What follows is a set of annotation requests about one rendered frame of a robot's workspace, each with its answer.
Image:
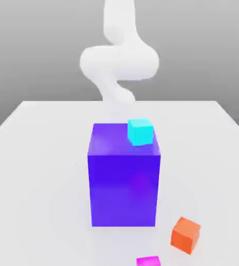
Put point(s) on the small magenta cube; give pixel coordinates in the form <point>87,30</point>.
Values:
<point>148,261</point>

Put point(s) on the large purple box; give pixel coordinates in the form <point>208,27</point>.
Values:
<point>123,187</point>

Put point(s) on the small cyan cube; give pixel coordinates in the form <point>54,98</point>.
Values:
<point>140,133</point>

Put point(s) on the small orange cube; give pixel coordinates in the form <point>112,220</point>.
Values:
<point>185,235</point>

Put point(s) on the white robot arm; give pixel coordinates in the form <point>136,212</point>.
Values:
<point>119,62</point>

